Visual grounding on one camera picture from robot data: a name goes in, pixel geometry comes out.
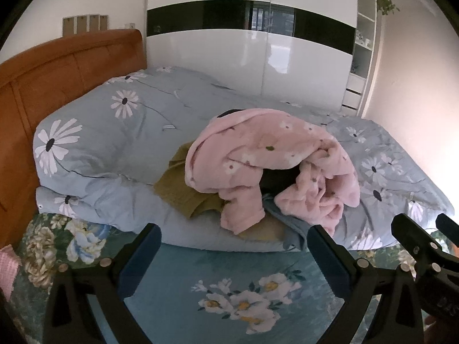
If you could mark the white wardrobe with black stripe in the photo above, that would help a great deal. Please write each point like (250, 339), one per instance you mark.
(251, 43)

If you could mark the green floral bed sheet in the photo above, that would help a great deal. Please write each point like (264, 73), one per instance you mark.
(222, 286)

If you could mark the white open shelf unit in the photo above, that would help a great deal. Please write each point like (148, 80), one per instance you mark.
(360, 46)

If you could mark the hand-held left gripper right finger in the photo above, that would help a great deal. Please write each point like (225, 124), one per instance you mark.
(330, 263)

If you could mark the wooden headboard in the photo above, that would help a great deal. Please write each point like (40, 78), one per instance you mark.
(53, 75)

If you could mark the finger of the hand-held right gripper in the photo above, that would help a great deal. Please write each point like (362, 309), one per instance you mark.
(448, 227)
(416, 238)

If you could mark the olive green knitted garment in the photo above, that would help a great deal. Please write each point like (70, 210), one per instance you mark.
(179, 190)

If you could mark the green hanging plant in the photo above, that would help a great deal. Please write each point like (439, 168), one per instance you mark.
(385, 0)

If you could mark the light blue garment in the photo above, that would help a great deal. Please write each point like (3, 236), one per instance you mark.
(287, 218)

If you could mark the pink knitted cloth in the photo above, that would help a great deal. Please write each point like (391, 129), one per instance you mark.
(5, 268)

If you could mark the pink floral fleece garment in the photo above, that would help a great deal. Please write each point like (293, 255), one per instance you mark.
(265, 165)

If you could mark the blue daisy print quilt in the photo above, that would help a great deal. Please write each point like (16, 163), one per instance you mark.
(150, 129)

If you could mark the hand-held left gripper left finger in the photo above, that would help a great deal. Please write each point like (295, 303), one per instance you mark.
(140, 262)

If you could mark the wall picture frames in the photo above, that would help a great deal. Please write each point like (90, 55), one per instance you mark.
(84, 24)

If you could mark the white wall socket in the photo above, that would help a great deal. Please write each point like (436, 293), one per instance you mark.
(131, 25)

